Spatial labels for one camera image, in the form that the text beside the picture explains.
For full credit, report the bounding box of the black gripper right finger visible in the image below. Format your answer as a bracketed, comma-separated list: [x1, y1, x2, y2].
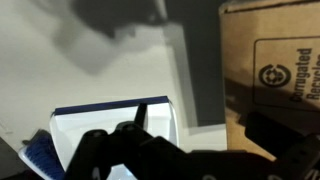
[244, 111, 320, 180]

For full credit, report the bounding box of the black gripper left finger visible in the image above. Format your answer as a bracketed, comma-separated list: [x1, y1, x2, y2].
[64, 103, 188, 180]

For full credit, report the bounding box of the brown cardboard box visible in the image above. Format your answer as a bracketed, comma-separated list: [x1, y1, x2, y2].
[218, 0, 320, 162]

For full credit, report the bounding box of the white plastic dustpan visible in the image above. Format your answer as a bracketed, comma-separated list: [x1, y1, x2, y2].
[49, 95, 180, 180]

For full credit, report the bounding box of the blue hand brush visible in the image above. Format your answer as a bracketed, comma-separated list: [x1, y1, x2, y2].
[17, 129, 66, 180]

